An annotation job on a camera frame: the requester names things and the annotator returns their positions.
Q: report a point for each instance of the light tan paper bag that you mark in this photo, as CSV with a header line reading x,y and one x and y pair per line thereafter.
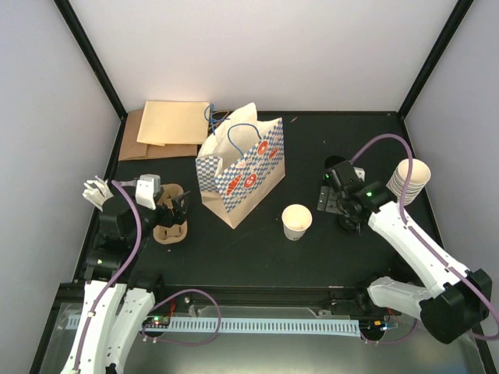
x,y
173,123

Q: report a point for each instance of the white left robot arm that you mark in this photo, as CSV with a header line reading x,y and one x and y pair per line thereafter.
x,y
116,300

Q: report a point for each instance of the white wrapped stirrers bundle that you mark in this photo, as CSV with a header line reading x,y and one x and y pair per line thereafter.
x,y
97,192

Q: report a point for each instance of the black corner frame post right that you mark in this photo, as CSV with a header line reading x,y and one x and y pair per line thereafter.
x,y
444,38

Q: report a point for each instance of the blue checkered paper bag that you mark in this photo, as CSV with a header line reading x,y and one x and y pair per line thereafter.
x,y
239,163

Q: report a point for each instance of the stack of white paper cups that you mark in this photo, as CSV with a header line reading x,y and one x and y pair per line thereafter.
x,y
407,189

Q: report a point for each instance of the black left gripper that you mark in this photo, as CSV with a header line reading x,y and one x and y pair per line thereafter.
x,y
169,220

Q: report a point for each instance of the stack of black lids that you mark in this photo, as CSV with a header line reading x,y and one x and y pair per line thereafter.
x,y
333,160

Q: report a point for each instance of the black corner frame post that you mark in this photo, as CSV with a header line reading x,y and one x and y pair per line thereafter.
x,y
444,38
72,21

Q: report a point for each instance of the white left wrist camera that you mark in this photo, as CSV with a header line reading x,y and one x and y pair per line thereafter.
x,y
147,187

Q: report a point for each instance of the brown kraft paper bag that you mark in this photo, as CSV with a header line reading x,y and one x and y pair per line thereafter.
x,y
131,150

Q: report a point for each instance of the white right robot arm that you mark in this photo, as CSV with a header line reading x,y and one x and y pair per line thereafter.
x,y
451,299

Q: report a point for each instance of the black corner frame post left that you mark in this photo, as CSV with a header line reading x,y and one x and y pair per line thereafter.
x,y
72,21

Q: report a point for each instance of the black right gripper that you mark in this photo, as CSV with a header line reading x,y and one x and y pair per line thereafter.
x,y
326,192

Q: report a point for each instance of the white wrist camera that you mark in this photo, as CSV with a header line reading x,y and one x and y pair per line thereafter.
x,y
360,173
147,187

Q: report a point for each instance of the small electronics board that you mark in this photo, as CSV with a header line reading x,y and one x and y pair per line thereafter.
x,y
156,322

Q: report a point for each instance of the white paper coffee cup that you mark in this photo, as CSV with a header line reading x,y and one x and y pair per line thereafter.
x,y
296,220

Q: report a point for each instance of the brown pulp cup carrier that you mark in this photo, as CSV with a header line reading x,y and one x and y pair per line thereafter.
x,y
168,231

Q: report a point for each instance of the light blue slotted cable duct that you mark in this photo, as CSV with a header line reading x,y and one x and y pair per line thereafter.
x,y
210,325

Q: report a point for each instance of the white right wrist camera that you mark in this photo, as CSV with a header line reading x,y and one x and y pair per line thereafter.
x,y
360,173

